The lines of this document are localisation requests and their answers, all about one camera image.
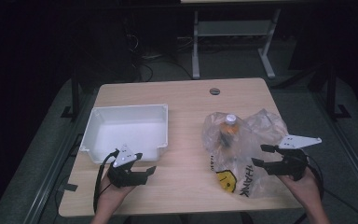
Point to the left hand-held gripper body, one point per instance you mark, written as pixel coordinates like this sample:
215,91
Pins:
122,174

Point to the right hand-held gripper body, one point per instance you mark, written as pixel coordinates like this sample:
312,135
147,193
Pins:
293,161

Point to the clear plastic bag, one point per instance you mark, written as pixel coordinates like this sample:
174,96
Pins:
254,177

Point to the orange drink bottle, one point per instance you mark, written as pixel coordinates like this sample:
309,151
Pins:
229,128

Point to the person's left hand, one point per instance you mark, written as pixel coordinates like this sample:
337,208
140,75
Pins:
112,196

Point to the person's right hand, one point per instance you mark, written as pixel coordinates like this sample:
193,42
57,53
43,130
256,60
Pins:
306,189

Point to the white plastic bin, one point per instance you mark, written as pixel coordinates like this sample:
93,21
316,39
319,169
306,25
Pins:
127,133

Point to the black tape piece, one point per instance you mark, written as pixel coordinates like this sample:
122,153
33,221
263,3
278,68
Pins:
71,187

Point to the black metal stand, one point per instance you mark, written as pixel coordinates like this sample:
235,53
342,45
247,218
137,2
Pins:
332,93
75,99

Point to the grey metal floor rail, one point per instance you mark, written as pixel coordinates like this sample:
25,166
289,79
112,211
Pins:
52,174
354,161

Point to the white metal desk frame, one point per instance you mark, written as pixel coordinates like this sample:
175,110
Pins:
195,46

